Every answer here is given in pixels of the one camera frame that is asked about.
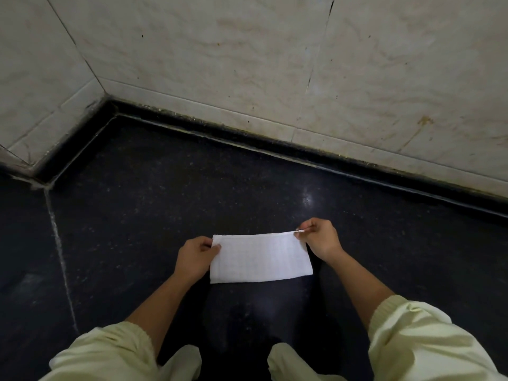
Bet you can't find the person's left hand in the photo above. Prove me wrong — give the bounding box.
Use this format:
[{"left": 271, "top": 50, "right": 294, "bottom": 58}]
[{"left": 173, "top": 236, "right": 222, "bottom": 284}]

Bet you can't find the person's right hand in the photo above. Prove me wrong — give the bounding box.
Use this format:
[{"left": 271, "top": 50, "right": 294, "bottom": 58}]
[{"left": 295, "top": 217, "right": 344, "bottom": 264}]

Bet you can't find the white paper towel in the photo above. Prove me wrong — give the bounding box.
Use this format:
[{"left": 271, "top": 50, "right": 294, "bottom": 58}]
[{"left": 209, "top": 231, "right": 314, "bottom": 284}]

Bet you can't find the person's right forearm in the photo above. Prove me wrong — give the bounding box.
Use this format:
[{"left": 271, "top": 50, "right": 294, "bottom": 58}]
[{"left": 325, "top": 249, "right": 397, "bottom": 330}]

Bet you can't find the person's left forearm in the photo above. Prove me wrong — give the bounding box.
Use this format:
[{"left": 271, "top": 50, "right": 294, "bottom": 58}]
[{"left": 126, "top": 272, "right": 208, "bottom": 357}]

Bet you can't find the pale yellow sweater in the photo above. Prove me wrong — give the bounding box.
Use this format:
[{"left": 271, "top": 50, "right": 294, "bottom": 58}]
[{"left": 39, "top": 295, "right": 508, "bottom": 381}]

